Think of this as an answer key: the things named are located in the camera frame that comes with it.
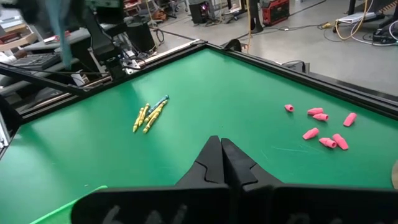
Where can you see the pink eraser cap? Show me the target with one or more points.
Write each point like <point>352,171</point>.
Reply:
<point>340,142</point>
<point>350,119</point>
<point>289,108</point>
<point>321,117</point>
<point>315,111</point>
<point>311,133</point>
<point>328,142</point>

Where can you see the gray computer desk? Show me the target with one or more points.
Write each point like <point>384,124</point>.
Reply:
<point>77,37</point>

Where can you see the black floor device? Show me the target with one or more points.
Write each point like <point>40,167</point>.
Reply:
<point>384,35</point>

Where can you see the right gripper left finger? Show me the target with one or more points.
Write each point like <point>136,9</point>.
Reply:
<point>155,205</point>

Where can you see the cluttered wooden table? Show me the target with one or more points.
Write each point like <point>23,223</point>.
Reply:
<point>18,40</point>

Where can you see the black aluminium table frame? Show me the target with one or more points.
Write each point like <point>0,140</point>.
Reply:
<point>342,88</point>

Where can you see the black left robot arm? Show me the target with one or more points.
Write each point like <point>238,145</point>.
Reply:
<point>104,46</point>

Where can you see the black keyboard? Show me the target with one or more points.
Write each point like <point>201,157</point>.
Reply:
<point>34,60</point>

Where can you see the black floor bin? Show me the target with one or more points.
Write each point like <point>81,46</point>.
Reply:
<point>141,34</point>

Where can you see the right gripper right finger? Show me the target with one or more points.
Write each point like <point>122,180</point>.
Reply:
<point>311,205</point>

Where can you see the red black toolbox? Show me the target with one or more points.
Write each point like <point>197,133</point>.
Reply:
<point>275,11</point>

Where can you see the black lit computer tower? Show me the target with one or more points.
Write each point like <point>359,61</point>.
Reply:
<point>200,11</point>

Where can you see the red flat box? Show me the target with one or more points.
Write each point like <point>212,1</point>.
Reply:
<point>57,37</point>

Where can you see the silver frame bracket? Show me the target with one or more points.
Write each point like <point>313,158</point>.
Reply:
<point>3,133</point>

